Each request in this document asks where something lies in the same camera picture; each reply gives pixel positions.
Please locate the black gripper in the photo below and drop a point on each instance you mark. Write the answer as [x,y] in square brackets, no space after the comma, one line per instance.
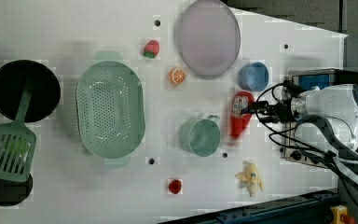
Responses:
[272,113]

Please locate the red ketchup bottle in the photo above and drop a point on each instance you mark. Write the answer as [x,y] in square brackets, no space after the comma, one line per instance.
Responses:
[239,113]

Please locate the green slotted spatula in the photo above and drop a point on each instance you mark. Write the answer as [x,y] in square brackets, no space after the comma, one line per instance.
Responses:
[17,144]

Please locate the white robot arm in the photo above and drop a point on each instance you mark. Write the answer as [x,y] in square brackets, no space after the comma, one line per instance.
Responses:
[346,171]

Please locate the grey oval plate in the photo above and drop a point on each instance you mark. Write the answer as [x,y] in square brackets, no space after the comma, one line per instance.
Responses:
[208,38]

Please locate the yellow red emergency button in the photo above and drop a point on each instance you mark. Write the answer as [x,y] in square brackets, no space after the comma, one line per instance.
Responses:
[340,215]

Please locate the green cup with handle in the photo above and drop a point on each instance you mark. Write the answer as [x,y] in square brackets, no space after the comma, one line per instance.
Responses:
[200,136]

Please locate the pink strawberry toy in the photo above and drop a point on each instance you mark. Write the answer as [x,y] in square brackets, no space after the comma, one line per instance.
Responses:
[151,49]

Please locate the blue bowl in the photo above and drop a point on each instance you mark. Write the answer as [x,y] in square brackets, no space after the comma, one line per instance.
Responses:
[253,77]

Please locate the small red berry toy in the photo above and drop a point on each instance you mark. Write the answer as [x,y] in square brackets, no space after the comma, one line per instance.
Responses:
[175,186]

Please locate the green perforated colander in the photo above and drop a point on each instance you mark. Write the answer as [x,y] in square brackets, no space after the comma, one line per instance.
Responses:
[110,109]

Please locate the black toaster oven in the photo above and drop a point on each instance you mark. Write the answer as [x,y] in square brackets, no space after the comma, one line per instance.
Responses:
[326,121]

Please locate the black round pan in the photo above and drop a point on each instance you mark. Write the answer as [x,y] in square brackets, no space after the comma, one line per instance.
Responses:
[38,80]

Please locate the peeled banana toy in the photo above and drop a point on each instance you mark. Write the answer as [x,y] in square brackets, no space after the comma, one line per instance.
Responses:
[250,176]

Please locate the black cylindrical pot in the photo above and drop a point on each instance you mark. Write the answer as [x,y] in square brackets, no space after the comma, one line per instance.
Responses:
[13,193]

